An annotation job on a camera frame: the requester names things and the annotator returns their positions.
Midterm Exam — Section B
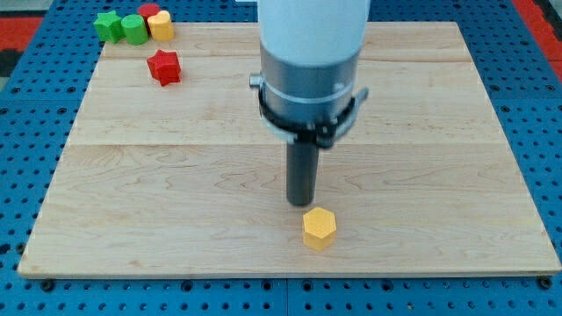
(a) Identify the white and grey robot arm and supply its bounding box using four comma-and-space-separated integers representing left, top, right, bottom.
249, 0, 371, 148

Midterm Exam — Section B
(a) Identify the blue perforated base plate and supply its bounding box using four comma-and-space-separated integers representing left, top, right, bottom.
1, 1, 561, 315

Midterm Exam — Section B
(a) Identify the yellow heart block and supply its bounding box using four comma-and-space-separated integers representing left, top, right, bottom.
148, 11, 175, 41

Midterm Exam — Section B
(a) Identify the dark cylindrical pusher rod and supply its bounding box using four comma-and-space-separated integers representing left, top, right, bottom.
286, 141, 320, 206

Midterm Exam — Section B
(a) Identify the green cylinder block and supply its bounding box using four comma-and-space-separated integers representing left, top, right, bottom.
121, 14, 148, 45

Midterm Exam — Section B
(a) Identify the green star block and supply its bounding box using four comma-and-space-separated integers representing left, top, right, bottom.
93, 11, 125, 43

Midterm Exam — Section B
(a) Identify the red cylinder block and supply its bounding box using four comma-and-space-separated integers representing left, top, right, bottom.
137, 3, 161, 35

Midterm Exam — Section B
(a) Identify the yellow hexagon block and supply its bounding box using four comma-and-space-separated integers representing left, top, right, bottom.
303, 207, 337, 251

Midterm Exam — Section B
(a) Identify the wooden board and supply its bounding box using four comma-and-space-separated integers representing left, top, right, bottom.
18, 22, 561, 279

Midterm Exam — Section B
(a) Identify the red star block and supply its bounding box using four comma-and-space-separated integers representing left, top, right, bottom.
147, 50, 182, 86

